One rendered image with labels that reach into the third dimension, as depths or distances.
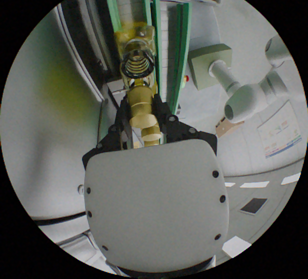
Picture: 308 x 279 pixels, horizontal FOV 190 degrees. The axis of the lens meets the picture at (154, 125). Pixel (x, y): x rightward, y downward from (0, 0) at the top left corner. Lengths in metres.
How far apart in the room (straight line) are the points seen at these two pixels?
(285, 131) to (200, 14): 3.56
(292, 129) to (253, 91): 3.40
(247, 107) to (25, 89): 0.45
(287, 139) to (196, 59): 3.59
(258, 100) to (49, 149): 0.43
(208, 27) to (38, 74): 0.60
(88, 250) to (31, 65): 0.27
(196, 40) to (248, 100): 0.37
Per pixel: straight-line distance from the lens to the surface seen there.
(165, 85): 0.46
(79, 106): 0.21
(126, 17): 0.34
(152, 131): 0.15
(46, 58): 0.19
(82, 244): 0.21
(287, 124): 3.68
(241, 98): 0.34
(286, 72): 0.28
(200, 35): 0.56
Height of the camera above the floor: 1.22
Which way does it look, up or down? 26 degrees down
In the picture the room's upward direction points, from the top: 170 degrees clockwise
